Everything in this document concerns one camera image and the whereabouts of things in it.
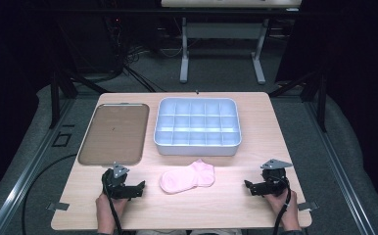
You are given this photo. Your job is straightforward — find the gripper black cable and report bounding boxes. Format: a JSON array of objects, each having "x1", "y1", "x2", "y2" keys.
[
  {"x1": 102, "y1": 170, "x2": 124, "y2": 235},
  {"x1": 268, "y1": 175, "x2": 293, "y2": 235}
]

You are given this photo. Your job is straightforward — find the desk with white legs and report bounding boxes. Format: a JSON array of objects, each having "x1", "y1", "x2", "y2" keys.
[{"x1": 161, "y1": 0, "x2": 303, "y2": 85}]

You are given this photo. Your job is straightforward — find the pink sock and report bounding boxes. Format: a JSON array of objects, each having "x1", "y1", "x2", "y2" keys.
[{"x1": 159, "y1": 159, "x2": 216, "y2": 195}]

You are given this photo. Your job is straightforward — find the metal table bracket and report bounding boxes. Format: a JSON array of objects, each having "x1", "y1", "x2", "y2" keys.
[
  {"x1": 296, "y1": 201, "x2": 319, "y2": 212},
  {"x1": 45, "y1": 202, "x2": 71, "y2": 212}
]

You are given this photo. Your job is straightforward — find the aluminium floor rail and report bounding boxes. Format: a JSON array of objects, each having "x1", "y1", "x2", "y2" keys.
[
  {"x1": 303, "y1": 97, "x2": 377, "y2": 235},
  {"x1": 0, "y1": 97, "x2": 77, "y2": 235}
]

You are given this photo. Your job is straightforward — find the dark curtain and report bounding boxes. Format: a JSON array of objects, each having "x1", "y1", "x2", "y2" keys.
[
  {"x1": 0, "y1": 0, "x2": 59, "y2": 209},
  {"x1": 274, "y1": 0, "x2": 378, "y2": 212}
]

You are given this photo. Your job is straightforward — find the black frame strut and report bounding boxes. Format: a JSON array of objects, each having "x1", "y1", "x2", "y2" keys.
[
  {"x1": 48, "y1": 70, "x2": 111, "y2": 130},
  {"x1": 268, "y1": 70, "x2": 329, "y2": 133}
]

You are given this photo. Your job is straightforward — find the white divided storage box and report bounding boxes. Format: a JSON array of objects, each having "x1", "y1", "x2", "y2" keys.
[{"x1": 153, "y1": 96, "x2": 243, "y2": 157}]

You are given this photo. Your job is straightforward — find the person's left hand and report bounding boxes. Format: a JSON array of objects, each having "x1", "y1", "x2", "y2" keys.
[{"x1": 95, "y1": 193, "x2": 129, "y2": 235}]

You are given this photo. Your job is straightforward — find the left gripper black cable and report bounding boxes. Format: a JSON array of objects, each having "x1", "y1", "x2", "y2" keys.
[{"x1": 102, "y1": 170, "x2": 124, "y2": 235}]

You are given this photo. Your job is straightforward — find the bundle of dark cables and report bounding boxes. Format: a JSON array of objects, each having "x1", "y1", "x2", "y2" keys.
[{"x1": 105, "y1": 16, "x2": 166, "y2": 94}]

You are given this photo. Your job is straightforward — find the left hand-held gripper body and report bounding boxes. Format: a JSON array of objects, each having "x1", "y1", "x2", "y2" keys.
[{"x1": 101, "y1": 162, "x2": 136, "y2": 200}]

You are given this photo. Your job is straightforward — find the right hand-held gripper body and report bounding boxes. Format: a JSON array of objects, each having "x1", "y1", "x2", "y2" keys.
[{"x1": 257, "y1": 158, "x2": 294, "y2": 197}]

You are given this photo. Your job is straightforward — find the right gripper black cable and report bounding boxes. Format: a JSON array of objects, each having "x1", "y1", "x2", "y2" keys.
[{"x1": 268, "y1": 175, "x2": 293, "y2": 235}]

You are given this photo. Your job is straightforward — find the brown tray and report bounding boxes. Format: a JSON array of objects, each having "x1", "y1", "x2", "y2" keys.
[{"x1": 77, "y1": 102, "x2": 151, "y2": 167}]

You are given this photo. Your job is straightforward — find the black floor cable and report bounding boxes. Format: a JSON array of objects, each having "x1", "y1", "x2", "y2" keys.
[{"x1": 21, "y1": 153, "x2": 78, "y2": 235}]

